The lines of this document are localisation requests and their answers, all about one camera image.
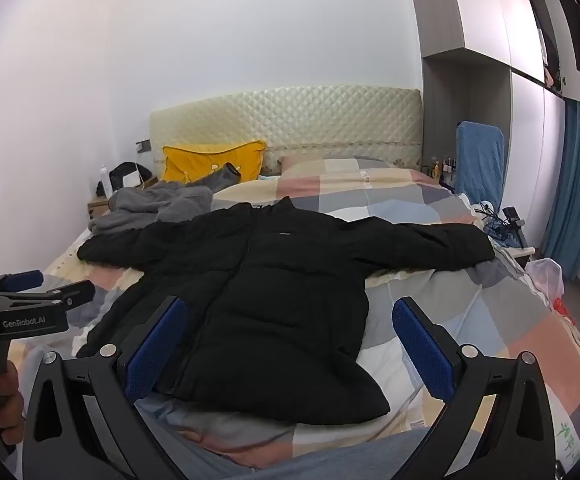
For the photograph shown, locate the person's grey trouser legs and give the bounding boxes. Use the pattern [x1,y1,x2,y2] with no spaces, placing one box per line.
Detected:
[220,426,436,480]

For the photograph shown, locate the tangle of black cables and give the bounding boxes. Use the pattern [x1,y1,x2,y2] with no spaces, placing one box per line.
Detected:
[472,202,502,227]

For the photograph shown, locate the grey and white wardrobe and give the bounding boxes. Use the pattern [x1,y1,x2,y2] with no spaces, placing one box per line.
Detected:
[404,0,580,281]

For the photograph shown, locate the row of small bottles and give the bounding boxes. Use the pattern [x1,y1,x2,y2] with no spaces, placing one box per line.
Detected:
[429,156,458,181]

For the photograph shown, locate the yellow garment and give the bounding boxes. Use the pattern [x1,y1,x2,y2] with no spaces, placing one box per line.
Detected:
[162,141,267,183]

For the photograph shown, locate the pink pillow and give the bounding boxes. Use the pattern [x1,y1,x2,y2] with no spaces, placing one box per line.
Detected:
[277,155,391,177]

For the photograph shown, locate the wooden nightstand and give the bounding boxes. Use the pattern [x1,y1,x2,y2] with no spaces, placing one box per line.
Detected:
[87,195,112,218]

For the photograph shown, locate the grey fleece garment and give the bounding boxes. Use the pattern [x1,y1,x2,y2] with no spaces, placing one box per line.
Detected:
[88,162,242,234]

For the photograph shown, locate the black puffer jacket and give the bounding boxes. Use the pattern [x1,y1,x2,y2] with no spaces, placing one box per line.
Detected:
[76,196,496,417]

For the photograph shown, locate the black bag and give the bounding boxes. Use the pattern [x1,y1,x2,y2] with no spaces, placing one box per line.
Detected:
[96,161,158,197]

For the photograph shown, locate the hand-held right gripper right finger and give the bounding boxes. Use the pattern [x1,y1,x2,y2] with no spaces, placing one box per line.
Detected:
[391,296,558,480]

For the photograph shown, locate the blue covered chair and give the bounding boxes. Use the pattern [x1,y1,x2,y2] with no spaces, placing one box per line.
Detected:
[456,121,506,207]

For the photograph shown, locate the cream quilted headboard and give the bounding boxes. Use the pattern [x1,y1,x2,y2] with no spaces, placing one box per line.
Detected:
[149,86,423,181]

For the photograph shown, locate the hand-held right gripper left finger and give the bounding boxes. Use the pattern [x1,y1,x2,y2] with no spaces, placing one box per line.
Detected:
[22,296,191,480]

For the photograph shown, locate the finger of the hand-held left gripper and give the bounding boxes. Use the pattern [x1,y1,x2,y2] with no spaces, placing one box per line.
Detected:
[0,270,45,295]
[0,280,96,312]

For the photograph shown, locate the clear plastic bag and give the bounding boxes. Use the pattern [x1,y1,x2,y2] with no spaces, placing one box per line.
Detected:
[525,258,566,307]

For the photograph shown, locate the pastel checked quilt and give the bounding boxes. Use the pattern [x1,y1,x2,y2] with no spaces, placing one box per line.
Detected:
[17,157,580,480]

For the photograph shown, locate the black device on stand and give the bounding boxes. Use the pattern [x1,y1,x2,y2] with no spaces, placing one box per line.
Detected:
[501,206,529,249]

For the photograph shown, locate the blue curtain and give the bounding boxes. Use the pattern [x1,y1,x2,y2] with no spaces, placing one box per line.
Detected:
[540,100,580,281]

